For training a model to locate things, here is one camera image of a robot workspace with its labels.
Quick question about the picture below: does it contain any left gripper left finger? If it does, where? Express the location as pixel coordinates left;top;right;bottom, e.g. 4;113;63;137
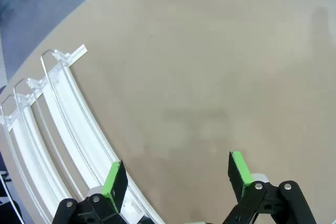
51;159;129;224

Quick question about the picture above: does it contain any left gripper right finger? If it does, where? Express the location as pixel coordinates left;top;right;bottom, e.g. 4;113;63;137
222;151;317;224

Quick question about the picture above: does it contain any white wire can dispenser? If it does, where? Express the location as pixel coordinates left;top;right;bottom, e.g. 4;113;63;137
0;44;166;224

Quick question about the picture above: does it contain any white cable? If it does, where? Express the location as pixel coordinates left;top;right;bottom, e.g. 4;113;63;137
0;175;25;224

